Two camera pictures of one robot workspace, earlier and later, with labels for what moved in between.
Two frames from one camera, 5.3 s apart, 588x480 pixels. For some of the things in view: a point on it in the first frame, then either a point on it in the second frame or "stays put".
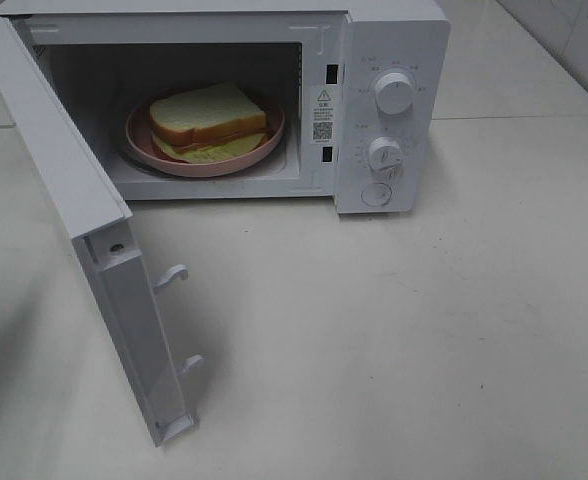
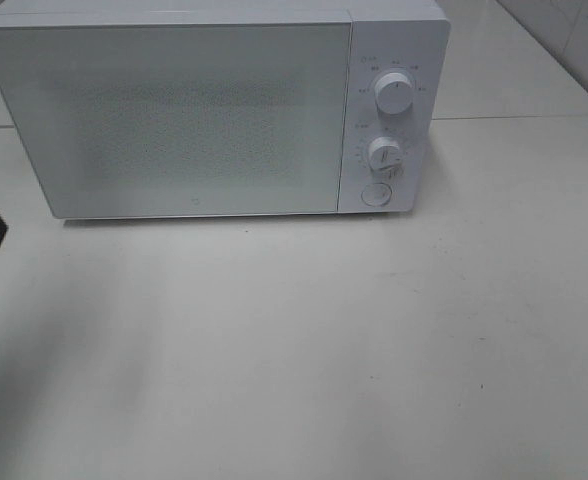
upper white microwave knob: [394, 92] stays put
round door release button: [376, 194] stays put
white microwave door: [97, 214] → [139, 120]
